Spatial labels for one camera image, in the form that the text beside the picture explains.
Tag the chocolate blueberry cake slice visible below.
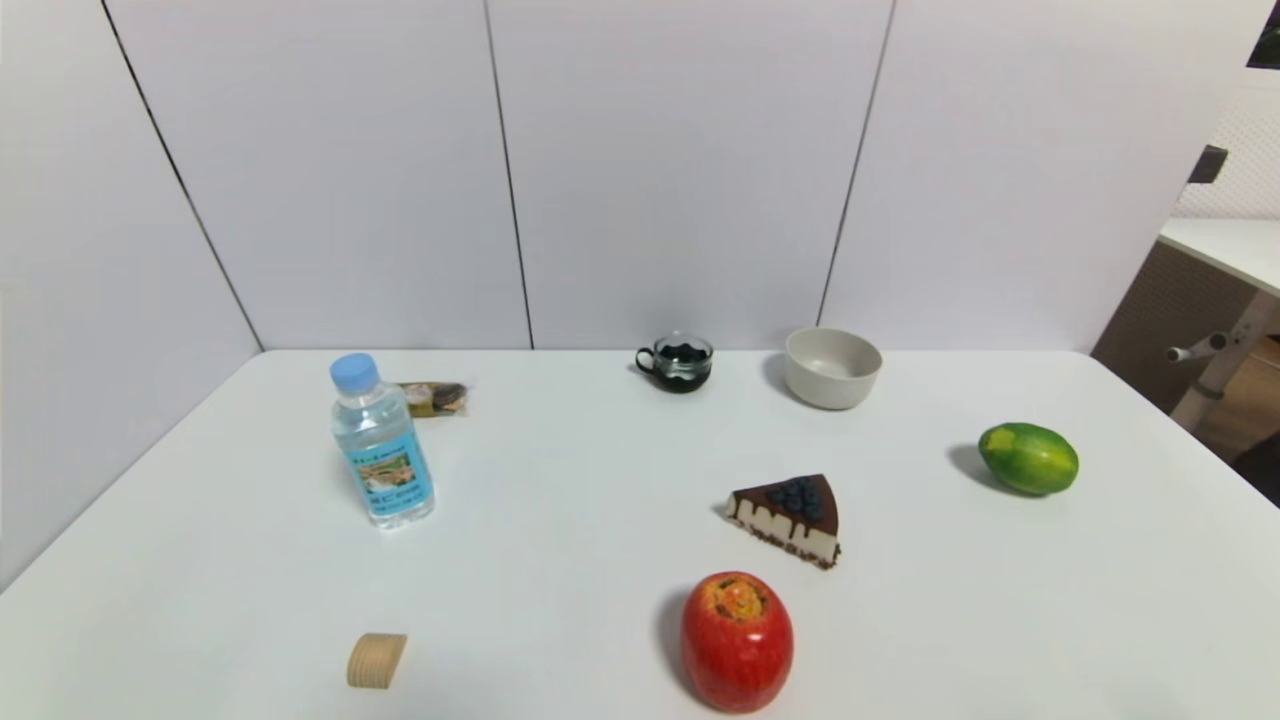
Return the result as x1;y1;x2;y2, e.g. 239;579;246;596
726;474;843;571

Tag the dark object at wall edge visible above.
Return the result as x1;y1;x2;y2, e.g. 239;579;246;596
1246;8;1280;71

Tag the small snack packet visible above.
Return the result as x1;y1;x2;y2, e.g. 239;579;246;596
396;381;471;419

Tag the beige bowl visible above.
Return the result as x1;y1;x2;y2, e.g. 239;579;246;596
784;327;884;411

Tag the small wooden block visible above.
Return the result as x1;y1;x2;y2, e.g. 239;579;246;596
346;632;409;690

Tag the clear water bottle blue cap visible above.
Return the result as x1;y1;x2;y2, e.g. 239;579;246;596
329;352;437;530

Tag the white desk leg with crank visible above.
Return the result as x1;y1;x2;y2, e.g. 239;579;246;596
1166;292;1280;432

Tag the green mango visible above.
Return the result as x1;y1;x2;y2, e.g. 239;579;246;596
978;422;1081;497

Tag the red apple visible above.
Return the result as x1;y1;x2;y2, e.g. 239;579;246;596
681;571;795;714

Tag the glass cup black handle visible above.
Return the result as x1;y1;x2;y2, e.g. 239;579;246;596
635;333;715;394

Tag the white desk top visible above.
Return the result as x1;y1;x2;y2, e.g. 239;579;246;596
1158;217;1280;298

